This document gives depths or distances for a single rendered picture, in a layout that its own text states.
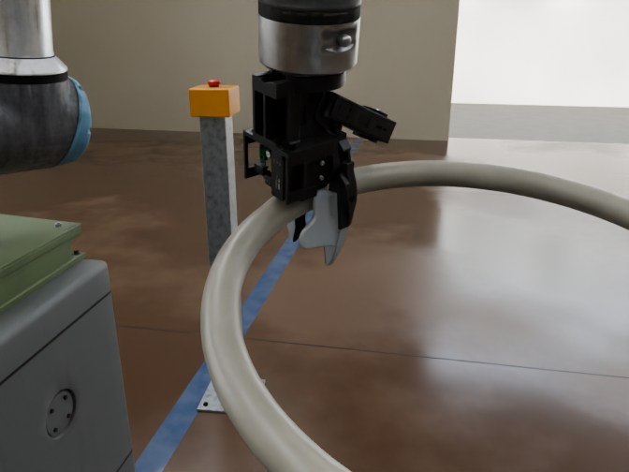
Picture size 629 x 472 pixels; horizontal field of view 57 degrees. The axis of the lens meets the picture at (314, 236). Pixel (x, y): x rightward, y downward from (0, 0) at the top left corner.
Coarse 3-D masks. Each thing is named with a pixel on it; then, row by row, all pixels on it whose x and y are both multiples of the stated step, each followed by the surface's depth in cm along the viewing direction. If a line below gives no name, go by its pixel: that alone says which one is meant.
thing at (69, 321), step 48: (48, 288) 94; (96, 288) 102; (0, 336) 80; (48, 336) 90; (96, 336) 103; (0, 384) 80; (48, 384) 90; (96, 384) 104; (0, 432) 80; (48, 432) 92; (96, 432) 105
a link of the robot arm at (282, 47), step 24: (264, 24) 49; (288, 24) 47; (336, 24) 48; (264, 48) 50; (288, 48) 48; (312, 48) 48; (336, 48) 49; (288, 72) 49; (312, 72) 49; (336, 72) 50
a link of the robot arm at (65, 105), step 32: (0, 0) 82; (32, 0) 84; (0, 32) 84; (32, 32) 86; (0, 64) 85; (32, 64) 87; (64, 64) 94; (0, 96) 86; (32, 96) 87; (64, 96) 93; (0, 128) 86; (32, 128) 89; (64, 128) 93; (0, 160) 88; (32, 160) 92; (64, 160) 97
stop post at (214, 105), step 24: (192, 96) 165; (216, 96) 164; (216, 120) 168; (216, 144) 171; (216, 168) 173; (216, 192) 176; (216, 216) 179; (216, 240) 182; (240, 312) 196; (216, 408) 198
